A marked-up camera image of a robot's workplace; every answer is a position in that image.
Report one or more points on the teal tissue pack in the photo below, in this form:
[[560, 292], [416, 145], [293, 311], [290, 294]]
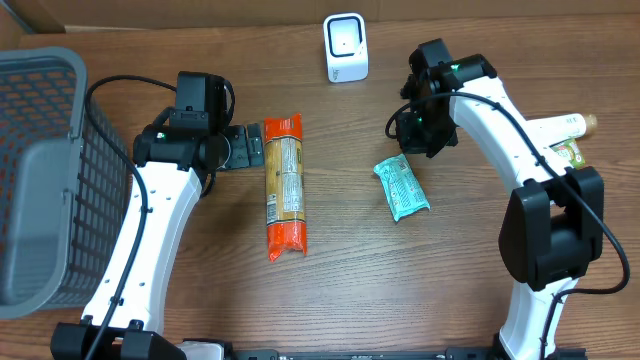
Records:
[[402, 190]]

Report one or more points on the white barcode scanner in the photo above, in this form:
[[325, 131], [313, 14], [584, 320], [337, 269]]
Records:
[[346, 47]]

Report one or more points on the green yellow drink pouch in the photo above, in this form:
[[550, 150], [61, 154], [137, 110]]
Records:
[[569, 150]]

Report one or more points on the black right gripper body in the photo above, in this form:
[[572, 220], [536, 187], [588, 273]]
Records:
[[432, 134]]

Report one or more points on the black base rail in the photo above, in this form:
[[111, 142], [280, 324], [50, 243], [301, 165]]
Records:
[[410, 354]]

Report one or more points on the orange cracker package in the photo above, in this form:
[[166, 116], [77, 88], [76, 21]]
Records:
[[284, 171]]

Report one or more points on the grey plastic shopping basket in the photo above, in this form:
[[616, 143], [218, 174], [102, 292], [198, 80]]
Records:
[[63, 189]]

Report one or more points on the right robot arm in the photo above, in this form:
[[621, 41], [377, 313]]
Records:
[[550, 232]]

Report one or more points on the white cream tube gold cap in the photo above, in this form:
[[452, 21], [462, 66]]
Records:
[[553, 130]]

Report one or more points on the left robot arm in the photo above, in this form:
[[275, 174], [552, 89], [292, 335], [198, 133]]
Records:
[[174, 164]]

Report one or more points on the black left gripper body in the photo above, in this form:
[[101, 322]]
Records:
[[239, 147]]

